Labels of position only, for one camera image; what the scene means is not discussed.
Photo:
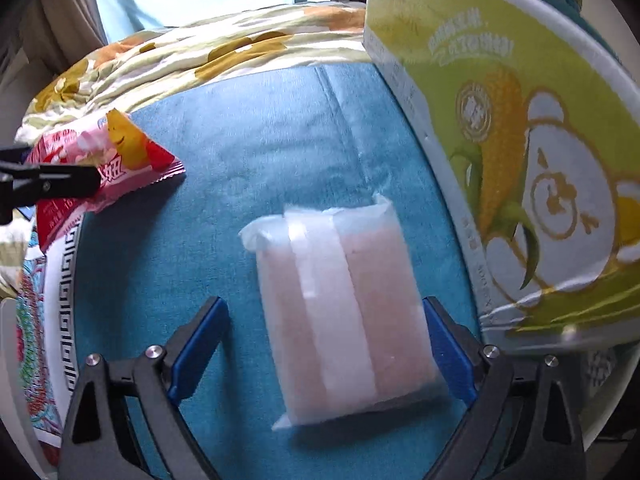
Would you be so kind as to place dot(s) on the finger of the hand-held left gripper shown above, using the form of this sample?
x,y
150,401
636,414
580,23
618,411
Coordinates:
x,y
15,153
60,181

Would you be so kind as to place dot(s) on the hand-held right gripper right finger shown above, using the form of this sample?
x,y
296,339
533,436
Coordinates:
x,y
447,350

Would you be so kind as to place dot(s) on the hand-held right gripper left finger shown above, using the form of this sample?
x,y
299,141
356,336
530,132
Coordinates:
x,y
200,345

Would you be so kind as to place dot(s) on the red pink snack packet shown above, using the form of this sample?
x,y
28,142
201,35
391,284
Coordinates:
x,y
135,155

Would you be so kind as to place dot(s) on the white translucent packet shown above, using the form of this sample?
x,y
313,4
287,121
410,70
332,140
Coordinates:
x,y
345,320

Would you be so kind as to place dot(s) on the green corn bear bag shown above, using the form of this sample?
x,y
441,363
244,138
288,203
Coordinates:
x,y
500,110

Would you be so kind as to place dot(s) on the teal fabric cushion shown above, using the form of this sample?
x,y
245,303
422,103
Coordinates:
x,y
225,185

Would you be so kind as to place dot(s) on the floral yellow blanket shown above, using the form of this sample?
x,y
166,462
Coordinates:
x,y
200,45

